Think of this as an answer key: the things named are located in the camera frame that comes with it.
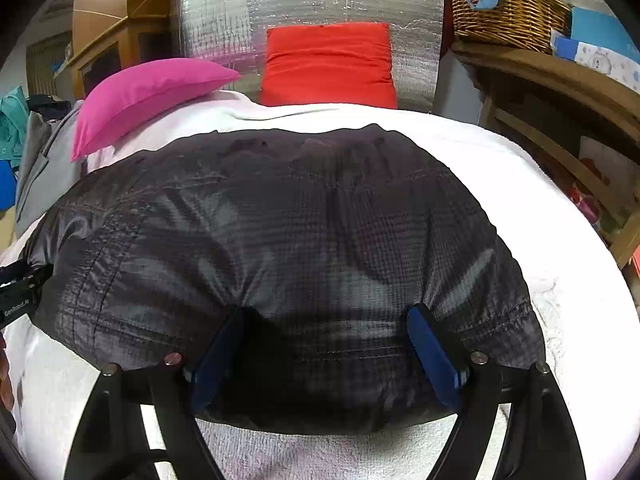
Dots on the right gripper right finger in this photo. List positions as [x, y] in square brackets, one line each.
[440, 354]

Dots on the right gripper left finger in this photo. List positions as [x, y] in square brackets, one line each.
[231, 351]

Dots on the black quilted puffer jacket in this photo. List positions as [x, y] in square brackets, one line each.
[323, 241]

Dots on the left hand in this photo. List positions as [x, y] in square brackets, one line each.
[6, 390]

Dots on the blue jacket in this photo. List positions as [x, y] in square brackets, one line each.
[7, 186]

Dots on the grey coat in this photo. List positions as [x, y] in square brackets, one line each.
[46, 170]

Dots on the white pink bed blanket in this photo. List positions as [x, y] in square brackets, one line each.
[581, 300]

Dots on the teal shirt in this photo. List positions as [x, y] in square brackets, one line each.
[14, 114]

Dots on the magenta pillow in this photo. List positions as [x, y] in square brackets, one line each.
[132, 97]

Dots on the wooden cabinet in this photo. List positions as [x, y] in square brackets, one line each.
[110, 35]

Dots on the wooden shelf unit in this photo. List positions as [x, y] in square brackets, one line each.
[582, 126]

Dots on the red cushion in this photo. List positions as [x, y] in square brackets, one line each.
[347, 63]

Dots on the silver foil insulation panel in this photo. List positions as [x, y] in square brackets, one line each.
[232, 33]

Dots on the blue white cardboard box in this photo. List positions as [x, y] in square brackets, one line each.
[600, 42]

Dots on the wicker basket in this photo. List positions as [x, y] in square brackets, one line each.
[524, 24]

